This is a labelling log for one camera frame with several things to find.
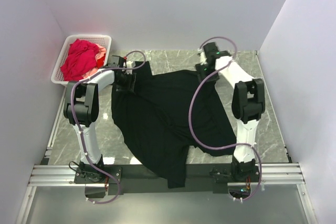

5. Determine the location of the aluminium frame rail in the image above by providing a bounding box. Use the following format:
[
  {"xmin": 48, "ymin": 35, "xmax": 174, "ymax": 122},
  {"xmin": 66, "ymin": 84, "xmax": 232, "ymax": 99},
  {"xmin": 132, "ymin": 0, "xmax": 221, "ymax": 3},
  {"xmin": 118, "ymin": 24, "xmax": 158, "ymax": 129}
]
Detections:
[{"xmin": 18, "ymin": 98, "xmax": 317, "ymax": 223}]

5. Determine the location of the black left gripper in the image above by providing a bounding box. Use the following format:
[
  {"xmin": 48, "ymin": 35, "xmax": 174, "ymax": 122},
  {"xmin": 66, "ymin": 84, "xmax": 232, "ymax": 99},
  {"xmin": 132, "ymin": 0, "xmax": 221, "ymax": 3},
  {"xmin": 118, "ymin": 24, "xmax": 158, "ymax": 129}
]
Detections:
[{"xmin": 115, "ymin": 71, "xmax": 137, "ymax": 94}]

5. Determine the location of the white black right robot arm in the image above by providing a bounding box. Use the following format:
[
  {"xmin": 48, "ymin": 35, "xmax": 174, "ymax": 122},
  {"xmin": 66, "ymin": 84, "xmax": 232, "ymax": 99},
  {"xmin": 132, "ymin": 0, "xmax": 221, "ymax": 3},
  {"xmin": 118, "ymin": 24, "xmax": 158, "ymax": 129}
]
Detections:
[{"xmin": 188, "ymin": 37, "xmax": 265, "ymax": 182}]

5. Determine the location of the black base crossbar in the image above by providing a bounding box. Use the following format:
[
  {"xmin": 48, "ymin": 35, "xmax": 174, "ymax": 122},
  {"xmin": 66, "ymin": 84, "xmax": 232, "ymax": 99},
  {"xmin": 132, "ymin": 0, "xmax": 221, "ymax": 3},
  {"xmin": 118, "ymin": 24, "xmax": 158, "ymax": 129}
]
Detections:
[{"xmin": 74, "ymin": 164, "xmax": 260, "ymax": 199}]

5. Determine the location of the black t shirt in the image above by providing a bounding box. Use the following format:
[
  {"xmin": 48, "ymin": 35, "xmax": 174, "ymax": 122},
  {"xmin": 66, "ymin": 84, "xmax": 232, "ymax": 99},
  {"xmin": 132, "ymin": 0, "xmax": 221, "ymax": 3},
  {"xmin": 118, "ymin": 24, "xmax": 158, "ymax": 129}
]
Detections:
[{"xmin": 111, "ymin": 63, "xmax": 236, "ymax": 188}]

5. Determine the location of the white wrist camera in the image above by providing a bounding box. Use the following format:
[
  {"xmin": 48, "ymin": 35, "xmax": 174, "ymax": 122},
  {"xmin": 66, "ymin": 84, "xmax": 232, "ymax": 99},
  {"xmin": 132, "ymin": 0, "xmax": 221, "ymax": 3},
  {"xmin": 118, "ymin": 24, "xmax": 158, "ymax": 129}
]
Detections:
[
  {"xmin": 123, "ymin": 57, "xmax": 135, "ymax": 71},
  {"xmin": 197, "ymin": 48, "xmax": 206, "ymax": 65}
]

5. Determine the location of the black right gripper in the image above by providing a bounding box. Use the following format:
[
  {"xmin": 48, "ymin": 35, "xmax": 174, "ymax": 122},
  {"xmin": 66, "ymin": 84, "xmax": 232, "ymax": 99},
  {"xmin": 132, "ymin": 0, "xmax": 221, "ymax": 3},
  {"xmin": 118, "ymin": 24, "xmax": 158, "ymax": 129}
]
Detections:
[{"xmin": 195, "ymin": 62, "xmax": 221, "ymax": 87}]

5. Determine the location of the white plastic laundry basket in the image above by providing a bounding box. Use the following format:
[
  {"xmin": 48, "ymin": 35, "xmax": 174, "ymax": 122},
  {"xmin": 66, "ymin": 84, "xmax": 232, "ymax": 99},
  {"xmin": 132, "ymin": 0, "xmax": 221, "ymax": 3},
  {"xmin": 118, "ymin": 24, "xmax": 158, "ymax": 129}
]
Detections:
[{"xmin": 51, "ymin": 34, "xmax": 112, "ymax": 87}]

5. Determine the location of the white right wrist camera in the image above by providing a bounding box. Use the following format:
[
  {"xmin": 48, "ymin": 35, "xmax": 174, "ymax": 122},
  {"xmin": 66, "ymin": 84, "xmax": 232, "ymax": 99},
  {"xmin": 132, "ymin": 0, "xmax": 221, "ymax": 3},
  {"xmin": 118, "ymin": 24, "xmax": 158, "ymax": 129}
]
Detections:
[{"xmin": 197, "ymin": 48, "xmax": 206, "ymax": 65}]

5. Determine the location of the orange red t shirt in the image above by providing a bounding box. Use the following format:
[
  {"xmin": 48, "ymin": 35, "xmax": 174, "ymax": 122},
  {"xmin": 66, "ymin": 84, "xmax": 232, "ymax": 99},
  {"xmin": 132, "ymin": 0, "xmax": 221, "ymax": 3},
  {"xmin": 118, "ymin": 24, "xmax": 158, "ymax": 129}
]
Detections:
[{"xmin": 97, "ymin": 54, "xmax": 106, "ymax": 69}]

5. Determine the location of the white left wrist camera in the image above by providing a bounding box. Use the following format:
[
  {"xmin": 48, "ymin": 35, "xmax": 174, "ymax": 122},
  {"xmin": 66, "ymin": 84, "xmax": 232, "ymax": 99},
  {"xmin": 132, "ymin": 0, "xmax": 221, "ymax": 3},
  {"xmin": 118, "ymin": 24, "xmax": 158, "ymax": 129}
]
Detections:
[{"xmin": 123, "ymin": 57, "xmax": 135, "ymax": 71}]

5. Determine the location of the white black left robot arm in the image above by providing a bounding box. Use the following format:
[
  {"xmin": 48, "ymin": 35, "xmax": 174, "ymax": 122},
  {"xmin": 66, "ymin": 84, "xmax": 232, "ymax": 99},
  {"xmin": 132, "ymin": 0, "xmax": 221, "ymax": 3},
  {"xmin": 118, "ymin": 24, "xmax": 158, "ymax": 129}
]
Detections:
[{"xmin": 64, "ymin": 56, "xmax": 136, "ymax": 183}]

